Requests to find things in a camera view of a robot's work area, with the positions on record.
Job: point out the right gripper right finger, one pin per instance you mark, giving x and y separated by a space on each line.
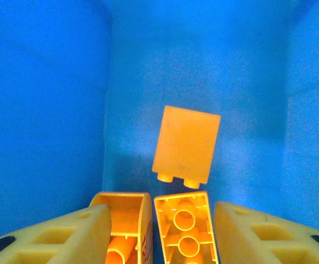
258 242

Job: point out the blue three-compartment bin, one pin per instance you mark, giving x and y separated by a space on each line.
66 82

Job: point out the orange rounded lego piece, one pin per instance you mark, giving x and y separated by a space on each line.
126 217

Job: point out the long orange lego brick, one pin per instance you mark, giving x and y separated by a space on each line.
187 228

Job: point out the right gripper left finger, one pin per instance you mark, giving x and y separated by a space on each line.
46 242

